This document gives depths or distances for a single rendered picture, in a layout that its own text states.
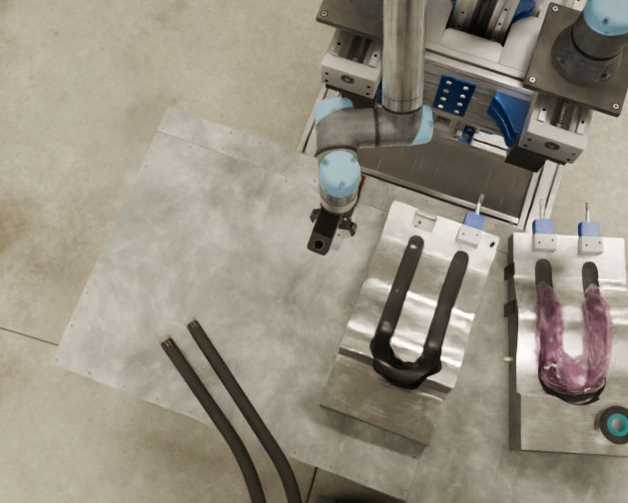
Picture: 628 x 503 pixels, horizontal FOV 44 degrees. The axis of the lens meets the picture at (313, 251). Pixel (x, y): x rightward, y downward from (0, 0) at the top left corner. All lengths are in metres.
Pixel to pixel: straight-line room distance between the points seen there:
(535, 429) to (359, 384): 0.39
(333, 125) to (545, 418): 0.79
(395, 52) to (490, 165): 1.30
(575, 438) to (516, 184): 1.09
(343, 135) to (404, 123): 0.11
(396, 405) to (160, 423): 1.11
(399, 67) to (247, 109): 1.55
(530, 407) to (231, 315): 0.71
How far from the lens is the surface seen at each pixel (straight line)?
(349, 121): 1.47
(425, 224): 1.86
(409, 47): 1.40
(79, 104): 3.04
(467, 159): 2.65
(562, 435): 1.79
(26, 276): 2.88
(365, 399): 1.77
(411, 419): 1.78
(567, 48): 1.83
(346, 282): 1.87
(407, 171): 2.60
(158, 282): 1.91
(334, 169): 1.42
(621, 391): 1.88
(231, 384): 1.77
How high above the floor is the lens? 2.63
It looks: 75 degrees down
